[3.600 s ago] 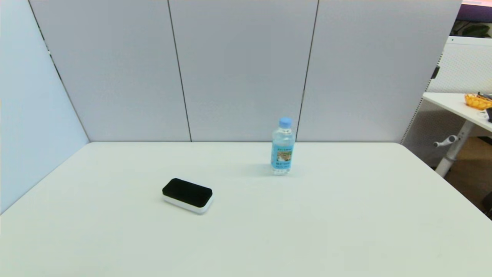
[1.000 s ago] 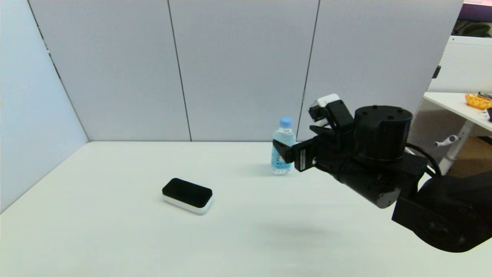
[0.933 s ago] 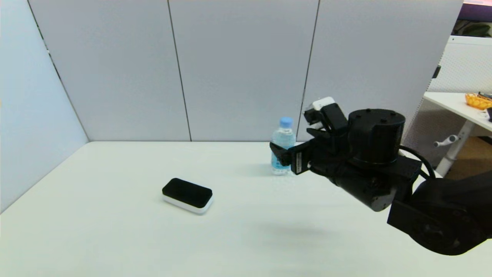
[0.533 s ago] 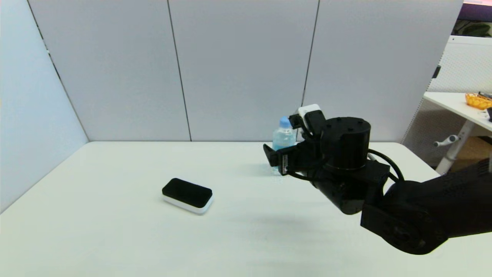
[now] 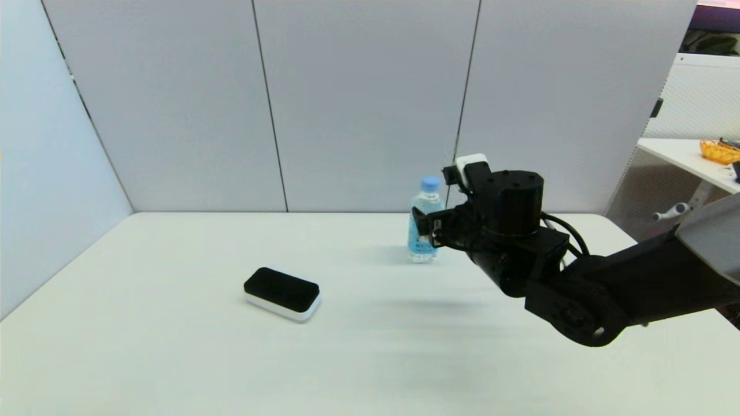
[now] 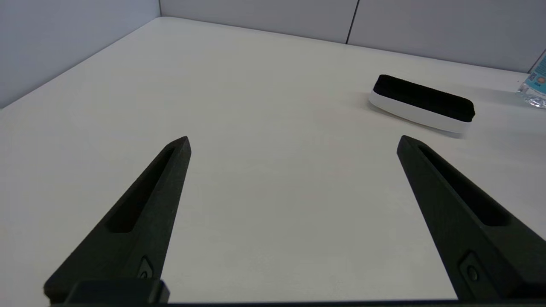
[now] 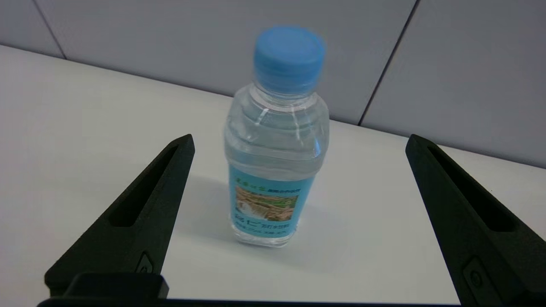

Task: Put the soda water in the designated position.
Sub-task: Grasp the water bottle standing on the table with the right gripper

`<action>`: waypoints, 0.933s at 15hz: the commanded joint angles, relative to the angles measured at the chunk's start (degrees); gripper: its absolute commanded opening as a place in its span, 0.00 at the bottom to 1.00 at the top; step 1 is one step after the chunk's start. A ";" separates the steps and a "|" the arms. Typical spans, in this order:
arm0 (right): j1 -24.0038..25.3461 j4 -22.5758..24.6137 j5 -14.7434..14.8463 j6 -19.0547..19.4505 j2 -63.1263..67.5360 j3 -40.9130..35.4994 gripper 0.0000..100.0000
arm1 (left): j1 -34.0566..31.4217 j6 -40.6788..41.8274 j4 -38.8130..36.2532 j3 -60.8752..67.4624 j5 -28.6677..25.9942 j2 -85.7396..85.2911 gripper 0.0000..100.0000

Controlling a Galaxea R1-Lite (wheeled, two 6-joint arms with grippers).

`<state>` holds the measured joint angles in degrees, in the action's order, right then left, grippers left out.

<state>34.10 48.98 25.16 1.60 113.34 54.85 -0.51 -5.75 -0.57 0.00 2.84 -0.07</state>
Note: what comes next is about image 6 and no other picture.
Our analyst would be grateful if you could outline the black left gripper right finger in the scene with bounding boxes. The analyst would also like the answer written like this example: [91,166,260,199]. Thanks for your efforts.
[396,135,546,300]

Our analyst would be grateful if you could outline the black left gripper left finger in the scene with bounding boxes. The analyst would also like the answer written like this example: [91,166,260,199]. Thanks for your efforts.
[43,136,192,301]

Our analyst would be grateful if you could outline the clear bottle with blue label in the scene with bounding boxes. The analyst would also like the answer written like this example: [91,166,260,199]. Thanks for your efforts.
[516,50,546,109]

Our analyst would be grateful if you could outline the black and white board eraser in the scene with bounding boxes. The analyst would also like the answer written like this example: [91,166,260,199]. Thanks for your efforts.
[369,74,476,138]

